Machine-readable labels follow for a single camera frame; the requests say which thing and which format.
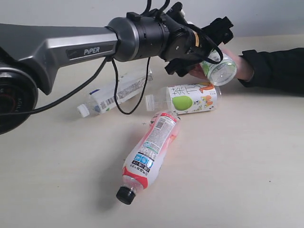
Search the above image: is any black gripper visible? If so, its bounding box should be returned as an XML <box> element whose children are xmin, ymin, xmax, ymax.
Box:
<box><xmin>163</xmin><ymin>14</ymin><xmax>234</xmax><ymax>77</ymax></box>

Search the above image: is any lime label Gatorade bottle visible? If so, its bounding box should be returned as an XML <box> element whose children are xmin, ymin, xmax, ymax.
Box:
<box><xmin>200</xmin><ymin>53</ymin><xmax>237</xmax><ymax>86</ymax></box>

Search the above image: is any white blue label bottle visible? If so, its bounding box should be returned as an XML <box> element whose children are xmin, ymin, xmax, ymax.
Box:
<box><xmin>77</xmin><ymin>69</ymin><xmax>153</xmax><ymax>118</ymax></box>

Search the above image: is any red white black-cap bottle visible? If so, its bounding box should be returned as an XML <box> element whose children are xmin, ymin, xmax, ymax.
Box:
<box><xmin>116</xmin><ymin>110</ymin><xmax>180</xmax><ymax>205</ymax></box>

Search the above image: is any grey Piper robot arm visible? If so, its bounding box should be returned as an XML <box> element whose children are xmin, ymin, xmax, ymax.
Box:
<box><xmin>0</xmin><ymin>9</ymin><xmax>233</xmax><ymax>133</ymax></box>

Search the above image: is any black sleeved forearm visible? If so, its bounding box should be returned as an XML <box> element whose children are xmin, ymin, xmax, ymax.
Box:
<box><xmin>240</xmin><ymin>47</ymin><xmax>304</xmax><ymax>95</ymax></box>

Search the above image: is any green pear tea bottle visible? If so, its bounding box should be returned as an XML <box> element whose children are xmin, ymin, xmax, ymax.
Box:
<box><xmin>145</xmin><ymin>82</ymin><xmax>221</xmax><ymax>115</ymax></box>

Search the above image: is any person's open hand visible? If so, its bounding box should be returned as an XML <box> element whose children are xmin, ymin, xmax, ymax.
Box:
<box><xmin>189</xmin><ymin>47</ymin><xmax>254</xmax><ymax>81</ymax></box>

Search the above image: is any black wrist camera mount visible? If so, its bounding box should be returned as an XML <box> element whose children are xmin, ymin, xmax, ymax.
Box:
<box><xmin>166</xmin><ymin>1</ymin><xmax>185</xmax><ymax>19</ymax></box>

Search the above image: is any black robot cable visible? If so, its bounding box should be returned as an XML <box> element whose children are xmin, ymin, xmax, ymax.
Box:
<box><xmin>0</xmin><ymin>0</ymin><xmax>171</xmax><ymax>117</ymax></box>

